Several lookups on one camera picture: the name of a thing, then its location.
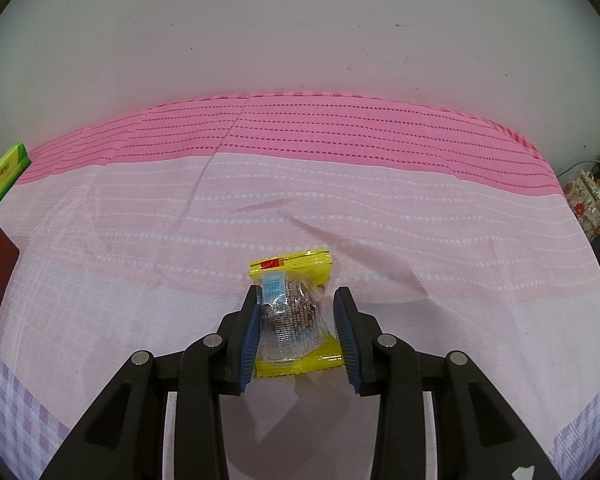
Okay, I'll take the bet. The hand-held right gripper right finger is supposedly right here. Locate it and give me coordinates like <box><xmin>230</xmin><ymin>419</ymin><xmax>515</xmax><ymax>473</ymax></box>
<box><xmin>332</xmin><ymin>287</ymin><xmax>563</xmax><ymax>480</ymax></box>

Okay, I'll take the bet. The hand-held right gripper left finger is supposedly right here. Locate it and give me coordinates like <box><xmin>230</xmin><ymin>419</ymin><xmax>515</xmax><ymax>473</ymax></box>
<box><xmin>37</xmin><ymin>285</ymin><xmax>262</xmax><ymax>480</ymax></box>

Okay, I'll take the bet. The floral printed box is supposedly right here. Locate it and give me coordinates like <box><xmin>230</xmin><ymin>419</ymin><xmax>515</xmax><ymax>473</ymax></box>
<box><xmin>562</xmin><ymin>171</ymin><xmax>600</xmax><ymax>242</ymax></box>

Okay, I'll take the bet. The yellow brown snack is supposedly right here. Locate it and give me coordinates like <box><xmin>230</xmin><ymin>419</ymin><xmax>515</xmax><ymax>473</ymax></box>
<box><xmin>248</xmin><ymin>248</ymin><xmax>345</xmax><ymax>378</ymax></box>

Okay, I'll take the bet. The green tissue packet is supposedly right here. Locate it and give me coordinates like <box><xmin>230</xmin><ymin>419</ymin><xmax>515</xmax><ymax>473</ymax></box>
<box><xmin>0</xmin><ymin>142</ymin><xmax>32</xmax><ymax>207</ymax></box>

